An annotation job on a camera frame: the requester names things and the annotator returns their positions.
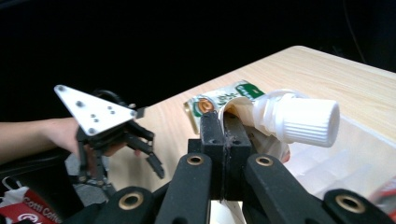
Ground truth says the black cable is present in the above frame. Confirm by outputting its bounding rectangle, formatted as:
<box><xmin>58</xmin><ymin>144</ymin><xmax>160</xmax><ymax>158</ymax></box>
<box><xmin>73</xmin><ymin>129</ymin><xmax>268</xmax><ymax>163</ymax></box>
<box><xmin>342</xmin><ymin>0</ymin><xmax>369</xmax><ymax>64</ymax></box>

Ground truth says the translucent plastic container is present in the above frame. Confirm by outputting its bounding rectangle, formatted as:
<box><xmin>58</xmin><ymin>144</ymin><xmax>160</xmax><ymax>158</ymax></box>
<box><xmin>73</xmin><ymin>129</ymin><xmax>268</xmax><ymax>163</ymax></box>
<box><xmin>282</xmin><ymin>114</ymin><xmax>396</xmax><ymax>204</ymax></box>

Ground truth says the green and white snack packet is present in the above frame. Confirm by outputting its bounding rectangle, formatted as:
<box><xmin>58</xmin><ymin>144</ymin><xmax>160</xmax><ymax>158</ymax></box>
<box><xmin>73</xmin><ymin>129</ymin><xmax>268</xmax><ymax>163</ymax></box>
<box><xmin>183</xmin><ymin>79</ymin><xmax>266</xmax><ymax>135</ymax></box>

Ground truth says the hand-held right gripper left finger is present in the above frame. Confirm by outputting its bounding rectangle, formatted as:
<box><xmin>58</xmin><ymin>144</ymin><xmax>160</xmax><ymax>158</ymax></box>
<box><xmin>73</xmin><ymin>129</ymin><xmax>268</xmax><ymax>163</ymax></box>
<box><xmin>188</xmin><ymin>110</ymin><xmax>226</xmax><ymax>201</ymax></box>

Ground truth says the red and white paper bag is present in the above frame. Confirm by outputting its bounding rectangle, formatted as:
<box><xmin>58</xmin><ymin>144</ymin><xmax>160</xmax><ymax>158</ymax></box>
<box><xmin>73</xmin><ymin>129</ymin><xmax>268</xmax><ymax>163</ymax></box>
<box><xmin>0</xmin><ymin>176</ymin><xmax>61</xmax><ymax>224</ymax></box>

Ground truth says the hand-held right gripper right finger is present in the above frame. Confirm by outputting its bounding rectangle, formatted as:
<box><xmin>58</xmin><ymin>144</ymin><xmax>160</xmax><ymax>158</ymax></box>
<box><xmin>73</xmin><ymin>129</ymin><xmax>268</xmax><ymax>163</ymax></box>
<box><xmin>224</xmin><ymin>112</ymin><xmax>253</xmax><ymax>201</ymax></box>

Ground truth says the white-capped spout pouch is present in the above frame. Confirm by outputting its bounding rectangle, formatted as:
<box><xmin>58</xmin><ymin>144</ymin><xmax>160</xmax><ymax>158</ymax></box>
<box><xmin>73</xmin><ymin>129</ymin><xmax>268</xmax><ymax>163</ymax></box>
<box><xmin>210</xmin><ymin>89</ymin><xmax>341</xmax><ymax>224</ymax></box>

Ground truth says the black bin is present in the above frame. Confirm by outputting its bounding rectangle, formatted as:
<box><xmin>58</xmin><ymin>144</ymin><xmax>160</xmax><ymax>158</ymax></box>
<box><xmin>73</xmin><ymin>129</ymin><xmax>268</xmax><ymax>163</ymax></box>
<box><xmin>0</xmin><ymin>147</ymin><xmax>86</xmax><ymax>222</ymax></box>

